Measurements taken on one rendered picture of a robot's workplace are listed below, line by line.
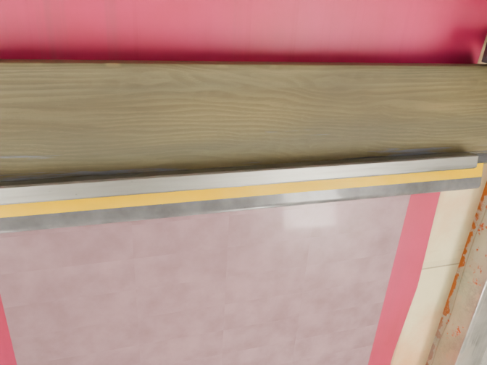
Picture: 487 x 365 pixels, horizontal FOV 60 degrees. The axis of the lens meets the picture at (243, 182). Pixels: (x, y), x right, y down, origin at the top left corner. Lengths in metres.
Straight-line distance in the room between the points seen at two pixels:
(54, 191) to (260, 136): 0.13
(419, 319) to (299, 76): 0.33
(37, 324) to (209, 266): 0.14
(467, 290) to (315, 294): 0.17
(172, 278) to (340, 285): 0.16
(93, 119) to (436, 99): 0.23
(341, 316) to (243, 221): 0.17
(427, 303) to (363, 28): 0.31
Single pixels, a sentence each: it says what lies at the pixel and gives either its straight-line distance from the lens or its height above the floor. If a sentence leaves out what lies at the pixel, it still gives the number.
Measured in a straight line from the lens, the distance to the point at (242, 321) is 0.41.
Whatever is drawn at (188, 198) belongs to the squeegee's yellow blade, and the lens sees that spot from 0.28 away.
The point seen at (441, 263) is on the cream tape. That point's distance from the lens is 0.49.
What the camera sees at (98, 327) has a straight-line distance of 0.38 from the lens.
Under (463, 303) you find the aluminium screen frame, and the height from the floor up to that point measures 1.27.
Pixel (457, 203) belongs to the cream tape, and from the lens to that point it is 0.45.
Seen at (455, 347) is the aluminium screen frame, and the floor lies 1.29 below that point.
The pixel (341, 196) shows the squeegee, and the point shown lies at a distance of 0.32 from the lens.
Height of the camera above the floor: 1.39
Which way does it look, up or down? 39 degrees down
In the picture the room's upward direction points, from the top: 162 degrees clockwise
